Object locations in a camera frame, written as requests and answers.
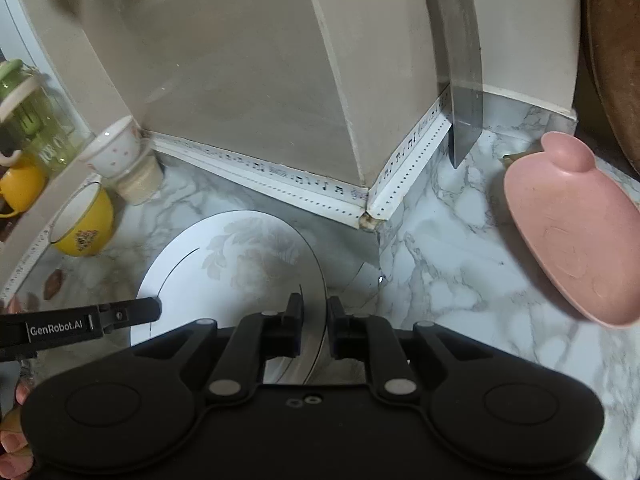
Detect steel cleaver knife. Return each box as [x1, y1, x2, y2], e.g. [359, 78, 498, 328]
[420, 0, 484, 169]

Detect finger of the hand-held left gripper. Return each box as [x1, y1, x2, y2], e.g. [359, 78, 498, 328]
[97, 297, 162, 337]

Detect person's left hand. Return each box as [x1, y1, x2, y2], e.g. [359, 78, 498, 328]
[0, 294, 41, 480]

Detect round wooden cutting board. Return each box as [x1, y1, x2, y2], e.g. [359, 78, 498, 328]
[585, 0, 640, 177]

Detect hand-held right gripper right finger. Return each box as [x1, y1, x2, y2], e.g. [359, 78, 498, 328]
[327, 295, 502, 402]

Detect white music-note trim strip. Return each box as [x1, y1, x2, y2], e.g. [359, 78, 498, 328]
[144, 87, 454, 231]

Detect white floral plate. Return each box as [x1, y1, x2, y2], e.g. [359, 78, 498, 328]
[130, 210, 329, 386]

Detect small yellow cup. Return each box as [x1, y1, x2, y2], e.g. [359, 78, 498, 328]
[0, 165, 49, 219]

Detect white dotted cup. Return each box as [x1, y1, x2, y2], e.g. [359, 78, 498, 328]
[79, 115, 144, 179]

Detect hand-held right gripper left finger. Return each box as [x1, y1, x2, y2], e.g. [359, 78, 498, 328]
[132, 292, 305, 402]

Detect beige ribbed cup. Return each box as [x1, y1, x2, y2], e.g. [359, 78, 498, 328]
[115, 154, 165, 205]

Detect yellow printed mug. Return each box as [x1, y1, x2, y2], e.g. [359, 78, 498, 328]
[49, 184, 115, 257]

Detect pink heart-shaped plate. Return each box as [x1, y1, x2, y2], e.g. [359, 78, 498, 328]
[502, 131, 640, 329]

